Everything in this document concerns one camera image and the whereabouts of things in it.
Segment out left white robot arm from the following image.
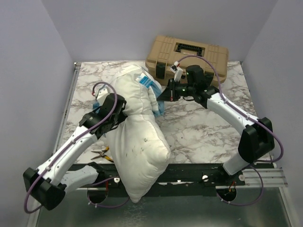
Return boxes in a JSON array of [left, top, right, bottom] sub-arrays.
[[23, 93, 126, 213]]

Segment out yellow handled pliers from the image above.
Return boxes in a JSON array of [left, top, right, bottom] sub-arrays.
[[90, 146, 114, 163]]

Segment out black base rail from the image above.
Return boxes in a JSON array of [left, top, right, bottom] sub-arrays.
[[79, 164, 245, 198]]

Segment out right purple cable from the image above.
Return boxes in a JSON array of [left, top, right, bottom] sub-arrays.
[[176, 55, 285, 207]]

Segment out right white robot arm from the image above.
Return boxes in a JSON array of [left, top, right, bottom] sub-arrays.
[[157, 63, 275, 185]]

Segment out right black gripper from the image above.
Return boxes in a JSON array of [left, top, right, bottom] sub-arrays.
[[157, 78, 196, 102]]

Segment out tan plastic toolbox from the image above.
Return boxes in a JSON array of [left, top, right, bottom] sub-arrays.
[[145, 35, 229, 86]]

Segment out white pillow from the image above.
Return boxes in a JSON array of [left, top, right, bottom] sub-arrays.
[[106, 111, 171, 203]]

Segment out white pillowcase blue trim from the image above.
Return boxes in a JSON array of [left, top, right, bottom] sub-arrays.
[[92, 68, 166, 118]]

